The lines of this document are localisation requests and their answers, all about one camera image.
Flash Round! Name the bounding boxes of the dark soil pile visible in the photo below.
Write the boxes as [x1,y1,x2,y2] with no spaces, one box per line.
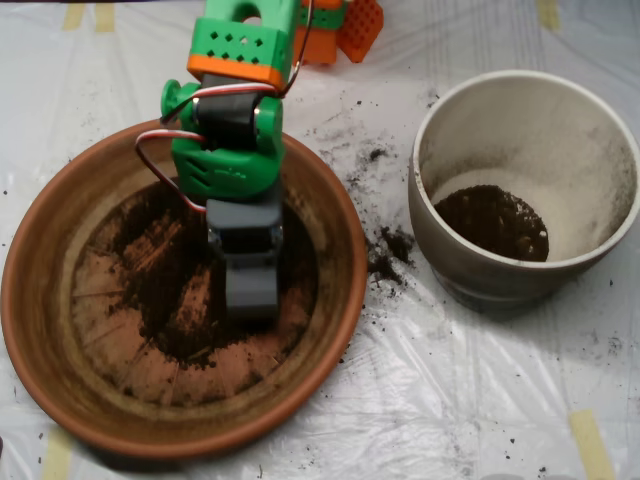
[107,189,321,374]

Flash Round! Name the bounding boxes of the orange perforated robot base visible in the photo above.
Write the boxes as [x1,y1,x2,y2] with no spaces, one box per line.
[292,0,385,65]

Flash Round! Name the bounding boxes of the terracotta saucer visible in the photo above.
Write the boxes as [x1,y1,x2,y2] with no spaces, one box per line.
[0,113,369,461]

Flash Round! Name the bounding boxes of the white ceramic pot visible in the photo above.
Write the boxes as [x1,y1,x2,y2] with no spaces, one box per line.
[407,69,640,315]

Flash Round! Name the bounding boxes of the clear plastic sheet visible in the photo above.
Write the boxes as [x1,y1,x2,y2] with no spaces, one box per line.
[0,2,640,480]

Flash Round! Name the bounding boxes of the beige masking tape strip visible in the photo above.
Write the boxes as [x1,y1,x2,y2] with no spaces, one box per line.
[537,0,561,31]
[42,427,76,480]
[94,3,117,34]
[568,409,616,480]
[62,3,86,32]

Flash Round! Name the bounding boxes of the red white gripper servo cable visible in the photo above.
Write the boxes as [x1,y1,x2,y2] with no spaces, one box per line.
[135,128,209,215]

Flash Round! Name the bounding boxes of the red white wrist servo cable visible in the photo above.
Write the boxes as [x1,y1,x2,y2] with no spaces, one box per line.
[159,0,314,126]

